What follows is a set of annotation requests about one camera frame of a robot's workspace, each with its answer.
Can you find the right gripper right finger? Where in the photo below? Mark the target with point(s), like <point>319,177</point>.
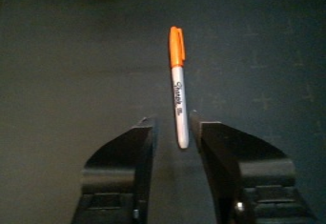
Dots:
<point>245,173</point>

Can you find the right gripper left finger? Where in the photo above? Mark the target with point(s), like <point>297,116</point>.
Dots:
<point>118,177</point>

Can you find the grey marker pen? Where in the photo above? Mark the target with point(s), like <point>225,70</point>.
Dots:
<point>177,89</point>

